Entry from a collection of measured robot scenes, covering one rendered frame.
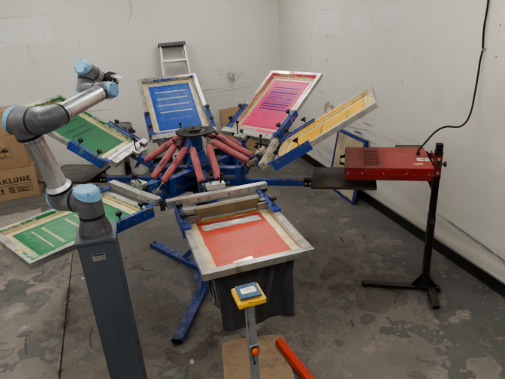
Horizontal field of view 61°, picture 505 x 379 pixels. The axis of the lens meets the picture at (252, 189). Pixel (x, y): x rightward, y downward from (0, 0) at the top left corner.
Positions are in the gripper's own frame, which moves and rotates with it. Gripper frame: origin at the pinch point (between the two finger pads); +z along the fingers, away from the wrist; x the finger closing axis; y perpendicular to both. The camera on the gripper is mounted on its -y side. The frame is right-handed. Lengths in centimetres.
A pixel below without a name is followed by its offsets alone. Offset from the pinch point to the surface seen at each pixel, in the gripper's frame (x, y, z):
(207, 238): -55, 79, 22
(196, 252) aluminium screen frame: -61, 82, 2
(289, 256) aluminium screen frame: -42, 127, 5
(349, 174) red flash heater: 18, 134, 84
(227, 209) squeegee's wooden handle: -37, 78, 40
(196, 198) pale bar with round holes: -39, 53, 52
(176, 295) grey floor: -125, 47, 128
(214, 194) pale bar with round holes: -33, 62, 57
